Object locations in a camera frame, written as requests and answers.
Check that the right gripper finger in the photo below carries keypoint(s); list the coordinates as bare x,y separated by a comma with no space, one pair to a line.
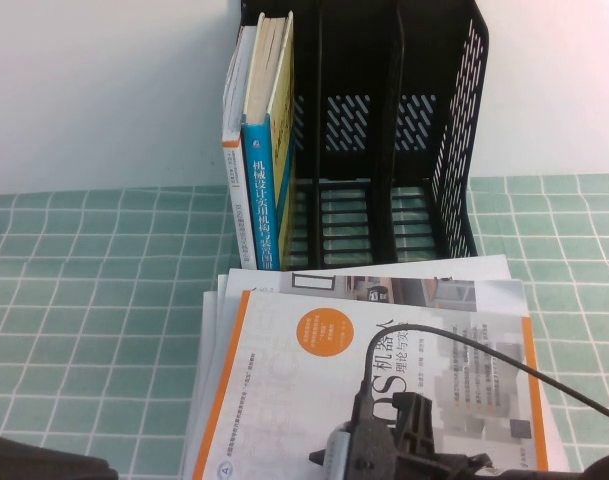
320,456

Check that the white orange-banded book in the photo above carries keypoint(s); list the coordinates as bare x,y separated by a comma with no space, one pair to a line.
309,400
236,200

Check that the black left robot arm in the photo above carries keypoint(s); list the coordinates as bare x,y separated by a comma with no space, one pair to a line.
34,460

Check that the blue spine yellow book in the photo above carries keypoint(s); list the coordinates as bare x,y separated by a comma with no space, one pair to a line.
261,200

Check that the black plastic book holder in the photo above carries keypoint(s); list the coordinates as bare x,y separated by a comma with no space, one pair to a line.
359,60

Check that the AgileX robot photo brochure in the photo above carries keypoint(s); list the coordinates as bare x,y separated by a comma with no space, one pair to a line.
409,290

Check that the green checkered tablecloth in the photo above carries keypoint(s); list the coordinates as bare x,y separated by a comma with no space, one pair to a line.
84,300

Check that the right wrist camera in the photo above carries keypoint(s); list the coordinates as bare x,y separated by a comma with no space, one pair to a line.
374,455

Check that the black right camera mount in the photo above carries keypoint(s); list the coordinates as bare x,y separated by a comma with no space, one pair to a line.
414,425

